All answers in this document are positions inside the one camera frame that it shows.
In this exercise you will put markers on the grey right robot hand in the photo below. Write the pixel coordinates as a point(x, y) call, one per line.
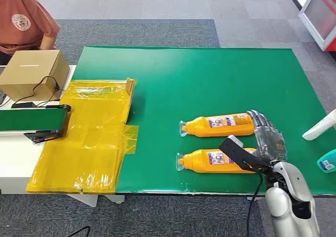
point(270, 141)

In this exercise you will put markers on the orange bottle with printed label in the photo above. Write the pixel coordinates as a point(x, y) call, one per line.
point(196, 160)
point(199, 127)

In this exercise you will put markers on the teal plastic bottle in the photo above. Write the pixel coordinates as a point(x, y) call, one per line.
point(328, 160)

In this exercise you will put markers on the green table mat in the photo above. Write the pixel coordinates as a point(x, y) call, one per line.
point(196, 82)

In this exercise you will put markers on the white and red cabinet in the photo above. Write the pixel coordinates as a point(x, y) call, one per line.
point(320, 13)

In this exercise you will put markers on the green conveyor belt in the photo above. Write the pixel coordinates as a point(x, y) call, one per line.
point(26, 119)

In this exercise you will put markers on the flat black device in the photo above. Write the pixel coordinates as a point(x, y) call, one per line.
point(23, 105)

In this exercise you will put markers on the brown cardboard box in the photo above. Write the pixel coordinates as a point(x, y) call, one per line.
point(26, 72)

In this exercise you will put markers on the person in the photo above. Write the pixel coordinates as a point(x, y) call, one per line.
point(23, 20)

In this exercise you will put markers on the black conveyor end bracket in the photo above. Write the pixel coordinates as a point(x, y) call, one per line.
point(43, 135)

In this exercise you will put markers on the white conveyor frame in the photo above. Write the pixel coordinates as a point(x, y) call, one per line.
point(16, 162)

